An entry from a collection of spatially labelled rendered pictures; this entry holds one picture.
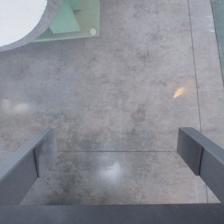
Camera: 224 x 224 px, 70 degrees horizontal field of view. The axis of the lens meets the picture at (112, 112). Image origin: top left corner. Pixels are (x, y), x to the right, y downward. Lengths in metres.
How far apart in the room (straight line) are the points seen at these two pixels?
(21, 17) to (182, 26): 0.80
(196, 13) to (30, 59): 1.00
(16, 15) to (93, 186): 0.80
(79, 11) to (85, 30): 0.14
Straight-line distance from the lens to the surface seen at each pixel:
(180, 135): 0.17
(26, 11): 0.72
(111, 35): 1.04
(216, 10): 1.20
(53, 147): 0.17
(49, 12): 0.69
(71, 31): 1.09
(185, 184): 0.92
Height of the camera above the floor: 0.85
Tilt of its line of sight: 79 degrees down
